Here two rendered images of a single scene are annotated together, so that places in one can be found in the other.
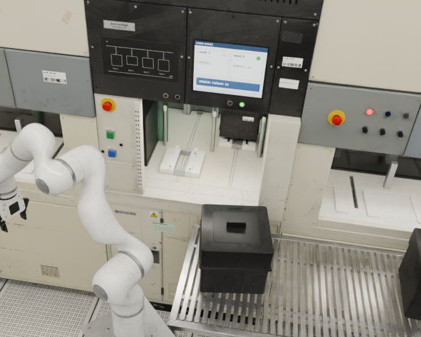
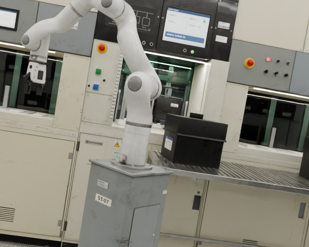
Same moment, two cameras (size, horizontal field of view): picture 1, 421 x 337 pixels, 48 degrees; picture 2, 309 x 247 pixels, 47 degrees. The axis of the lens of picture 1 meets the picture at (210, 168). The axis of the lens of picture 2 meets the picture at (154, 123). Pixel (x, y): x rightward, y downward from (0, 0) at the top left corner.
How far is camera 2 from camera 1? 1.50 m
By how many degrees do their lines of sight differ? 35
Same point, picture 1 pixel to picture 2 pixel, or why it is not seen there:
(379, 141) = (274, 81)
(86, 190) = (125, 24)
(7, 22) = not seen: outside the picture
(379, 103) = (273, 54)
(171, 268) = not seen: hidden behind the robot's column
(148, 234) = not seen: hidden behind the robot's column
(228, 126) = (160, 111)
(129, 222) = (94, 153)
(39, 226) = (13, 159)
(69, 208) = (46, 139)
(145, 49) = (136, 10)
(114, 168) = (94, 100)
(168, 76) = (147, 29)
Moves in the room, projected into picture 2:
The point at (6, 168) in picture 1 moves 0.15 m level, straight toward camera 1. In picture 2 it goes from (58, 23) to (72, 21)
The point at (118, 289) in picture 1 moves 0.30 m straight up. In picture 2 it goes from (149, 81) to (161, 11)
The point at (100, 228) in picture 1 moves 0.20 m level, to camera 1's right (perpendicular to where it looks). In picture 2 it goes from (136, 44) to (178, 52)
